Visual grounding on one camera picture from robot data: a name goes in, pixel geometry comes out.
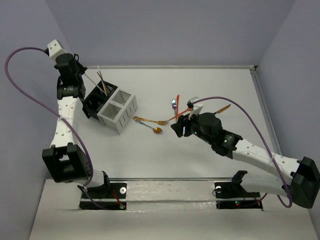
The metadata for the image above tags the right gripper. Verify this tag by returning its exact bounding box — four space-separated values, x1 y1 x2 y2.
170 108 214 145

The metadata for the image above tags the white chopstick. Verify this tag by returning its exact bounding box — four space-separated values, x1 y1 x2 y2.
84 73 107 96
97 65 108 96

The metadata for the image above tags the orange chopstick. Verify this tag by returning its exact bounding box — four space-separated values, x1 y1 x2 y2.
98 70 109 96

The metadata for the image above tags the gold knife black handle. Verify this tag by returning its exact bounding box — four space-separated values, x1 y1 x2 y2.
214 104 231 114

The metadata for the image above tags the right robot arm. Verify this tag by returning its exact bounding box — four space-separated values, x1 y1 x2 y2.
170 112 320 209

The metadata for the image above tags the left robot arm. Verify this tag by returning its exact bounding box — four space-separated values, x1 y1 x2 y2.
42 53 111 198

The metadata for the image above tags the gold ornate fork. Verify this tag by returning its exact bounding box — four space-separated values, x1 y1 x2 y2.
132 116 169 126

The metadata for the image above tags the orange plastic spoon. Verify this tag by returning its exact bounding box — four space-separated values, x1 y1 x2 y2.
168 108 193 121

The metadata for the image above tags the iridescent metal spoon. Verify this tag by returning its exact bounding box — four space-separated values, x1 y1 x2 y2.
135 120 163 134

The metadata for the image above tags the iridescent blue purple fork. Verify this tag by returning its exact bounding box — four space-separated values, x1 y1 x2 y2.
171 98 178 121

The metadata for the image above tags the orange plastic knife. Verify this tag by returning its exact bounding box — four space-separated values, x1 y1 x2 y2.
175 94 180 122

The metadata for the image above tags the black utensil container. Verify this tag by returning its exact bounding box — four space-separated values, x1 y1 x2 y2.
82 81 118 120

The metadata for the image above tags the white utensil container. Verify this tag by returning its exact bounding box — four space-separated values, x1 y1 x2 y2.
97 88 138 134

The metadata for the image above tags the metal rail back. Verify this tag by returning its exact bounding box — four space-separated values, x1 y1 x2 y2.
99 65 256 70

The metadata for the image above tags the metal rail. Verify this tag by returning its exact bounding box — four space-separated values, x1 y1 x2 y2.
49 176 301 181
99 65 256 70

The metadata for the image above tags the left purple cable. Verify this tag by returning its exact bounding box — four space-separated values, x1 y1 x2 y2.
5 46 121 210

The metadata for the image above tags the purple cable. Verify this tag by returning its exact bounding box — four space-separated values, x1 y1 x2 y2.
5 46 121 210
197 96 293 209

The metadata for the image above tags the metal rail front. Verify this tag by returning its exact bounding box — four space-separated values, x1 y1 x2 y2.
49 176 301 181

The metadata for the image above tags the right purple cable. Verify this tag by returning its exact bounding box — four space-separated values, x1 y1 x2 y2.
197 96 293 209

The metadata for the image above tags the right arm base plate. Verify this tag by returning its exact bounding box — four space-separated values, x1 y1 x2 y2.
212 182 263 210

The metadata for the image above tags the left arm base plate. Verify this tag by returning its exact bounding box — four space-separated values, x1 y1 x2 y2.
79 181 128 211

